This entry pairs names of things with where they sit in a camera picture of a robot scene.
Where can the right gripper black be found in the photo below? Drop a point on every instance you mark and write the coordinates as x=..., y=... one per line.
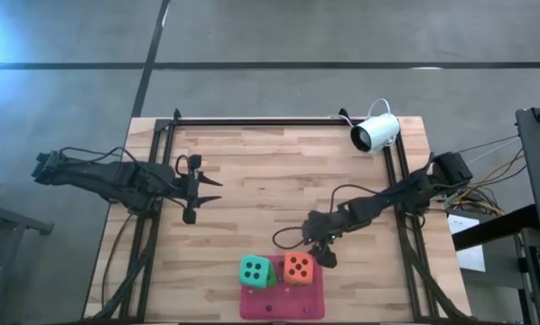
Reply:
x=322, y=225

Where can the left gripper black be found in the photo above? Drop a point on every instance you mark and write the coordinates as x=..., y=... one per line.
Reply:
x=179, y=187

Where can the orange foam die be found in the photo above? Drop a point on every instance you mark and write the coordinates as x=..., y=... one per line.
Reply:
x=298, y=268

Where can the green foam die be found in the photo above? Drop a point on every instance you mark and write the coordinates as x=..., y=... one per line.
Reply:
x=273, y=276

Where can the cyan foam die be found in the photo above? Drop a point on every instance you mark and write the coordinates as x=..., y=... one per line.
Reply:
x=253, y=271

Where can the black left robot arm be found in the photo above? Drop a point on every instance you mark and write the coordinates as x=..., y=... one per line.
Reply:
x=116, y=178

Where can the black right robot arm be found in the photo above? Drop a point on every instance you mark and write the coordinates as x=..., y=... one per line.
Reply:
x=401, y=192

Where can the pink plastic tray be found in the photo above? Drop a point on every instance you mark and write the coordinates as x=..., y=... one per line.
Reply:
x=283, y=302

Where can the white paper sheet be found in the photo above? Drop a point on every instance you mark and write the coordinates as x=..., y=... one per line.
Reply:
x=471, y=257

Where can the black beam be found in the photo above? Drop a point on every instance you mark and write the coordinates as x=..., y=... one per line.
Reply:
x=491, y=228

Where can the grey metal stand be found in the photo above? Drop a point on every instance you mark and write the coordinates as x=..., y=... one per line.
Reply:
x=8, y=216

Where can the white bullet camera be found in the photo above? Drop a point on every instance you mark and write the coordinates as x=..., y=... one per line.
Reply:
x=380, y=128

